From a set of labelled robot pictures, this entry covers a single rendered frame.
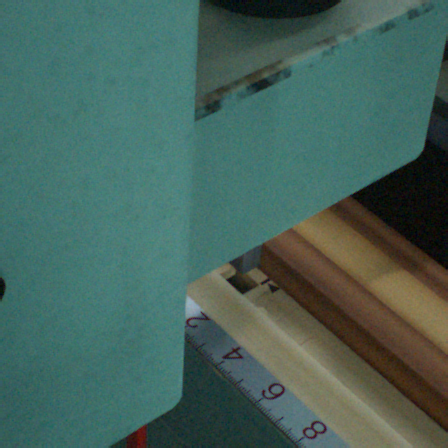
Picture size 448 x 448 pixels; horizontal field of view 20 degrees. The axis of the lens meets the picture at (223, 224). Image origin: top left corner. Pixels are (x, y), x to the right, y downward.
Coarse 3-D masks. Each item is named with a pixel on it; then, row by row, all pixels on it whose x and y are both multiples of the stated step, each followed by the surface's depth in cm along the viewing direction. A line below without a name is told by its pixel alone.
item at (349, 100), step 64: (384, 0) 38; (256, 64) 35; (320, 64) 36; (384, 64) 38; (256, 128) 36; (320, 128) 38; (384, 128) 41; (192, 192) 36; (256, 192) 38; (320, 192) 40; (192, 256) 37
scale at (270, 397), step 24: (192, 312) 44; (192, 336) 43; (216, 336) 43; (216, 360) 42; (240, 360) 42; (240, 384) 41; (264, 384) 41; (264, 408) 41; (288, 408) 41; (288, 432) 40; (312, 432) 40
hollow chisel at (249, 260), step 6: (258, 246) 46; (246, 252) 45; (252, 252) 46; (258, 252) 46; (234, 258) 46; (240, 258) 46; (246, 258) 45; (252, 258) 46; (258, 258) 46; (234, 264) 46; (240, 264) 46; (246, 264) 46; (252, 264) 46; (258, 264) 46; (240, 270) 46; (246, 270) 46
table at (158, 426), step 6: (156, 420) 47; (162, 420) 47; (150, 426) 48; (156, 426) 48; (162, 426) 47; (150, 432) 48; (156, 432) 48; (162, 432) 47; (168, 432) 47; (126, 438) 51; (150, 438) 49; (156, 438) 48; (162, 438) 48; (168, 438) 47; (174, 438) 47; (114, 444) 52; (120, 444) 51; (126, 444) 51; (150, 444) 49; (156, 444) 48; (162, 444) 48; (168, 444) 47; (174, 444) 47; (180, 444) 47
